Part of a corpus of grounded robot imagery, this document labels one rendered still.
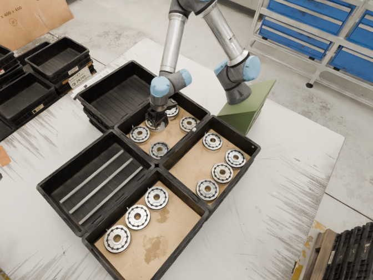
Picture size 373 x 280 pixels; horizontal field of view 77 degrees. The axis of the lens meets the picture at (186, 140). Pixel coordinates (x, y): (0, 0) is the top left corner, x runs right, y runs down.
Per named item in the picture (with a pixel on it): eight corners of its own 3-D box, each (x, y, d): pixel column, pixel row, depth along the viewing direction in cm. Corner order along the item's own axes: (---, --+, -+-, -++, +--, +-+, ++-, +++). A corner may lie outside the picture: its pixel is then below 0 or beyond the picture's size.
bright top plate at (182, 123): (189, 113, 129) (189, 113, 128) (202, 124, 125) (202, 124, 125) (175, 123, 125) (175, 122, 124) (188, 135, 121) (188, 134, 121)
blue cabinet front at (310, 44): (258, 33, 263) (277, -22, 216) (321, 60, 243) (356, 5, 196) (257, 35, 262) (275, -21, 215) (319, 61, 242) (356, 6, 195)
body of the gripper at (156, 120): (144, 120, 115) (144, 106, 104) (157, 110, 119) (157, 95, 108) (155, 130, 113) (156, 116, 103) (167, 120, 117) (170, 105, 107)
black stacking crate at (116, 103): (135, 74, 149) (132, 59, 140) (169, 98, 140) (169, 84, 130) (82, 110, 132) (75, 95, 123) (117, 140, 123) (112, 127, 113)
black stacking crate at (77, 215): (116, 141, 122) (112, 128, 113) (157, 176, 113) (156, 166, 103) (48, 196, 105) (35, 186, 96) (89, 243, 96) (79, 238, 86)
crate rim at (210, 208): (211, 116, 122) (212, 113, 120) (261, 150, 113) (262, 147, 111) (157, 168, 105) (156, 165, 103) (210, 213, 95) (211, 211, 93)
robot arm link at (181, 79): (176, 69, 108) (156, 79, 104) (188, 65, 99) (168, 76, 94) (182, 85, 111) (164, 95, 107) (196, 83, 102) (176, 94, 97)
